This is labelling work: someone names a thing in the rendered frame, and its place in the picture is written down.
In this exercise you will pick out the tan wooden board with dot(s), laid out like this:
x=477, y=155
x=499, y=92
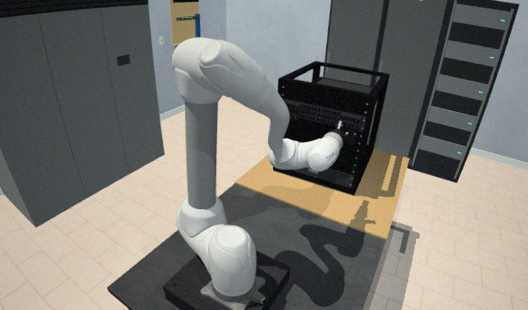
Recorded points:
x=370, y=210

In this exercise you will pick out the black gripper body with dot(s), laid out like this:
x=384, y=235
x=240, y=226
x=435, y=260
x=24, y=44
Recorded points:
x=338, y=131

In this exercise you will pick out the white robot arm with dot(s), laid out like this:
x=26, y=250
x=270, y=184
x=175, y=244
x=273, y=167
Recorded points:
x=230, y=254

